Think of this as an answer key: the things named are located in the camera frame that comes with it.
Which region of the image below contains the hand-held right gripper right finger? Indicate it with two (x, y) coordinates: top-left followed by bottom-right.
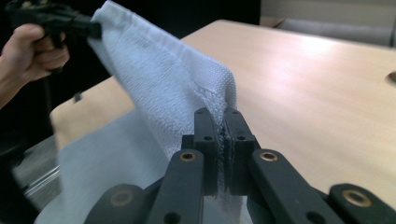
(222, 106), (262, 197)

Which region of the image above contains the light blue towel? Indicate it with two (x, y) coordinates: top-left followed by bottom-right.
(34, 0), (254, 224)

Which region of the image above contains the metal floor rail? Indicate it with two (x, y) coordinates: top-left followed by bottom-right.
(12, 136), (62, 213)

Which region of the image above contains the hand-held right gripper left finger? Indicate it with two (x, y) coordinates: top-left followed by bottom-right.
(181, 106), (220, 197)

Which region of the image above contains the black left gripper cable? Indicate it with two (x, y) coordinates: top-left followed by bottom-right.
(41, 69), (55, 133)

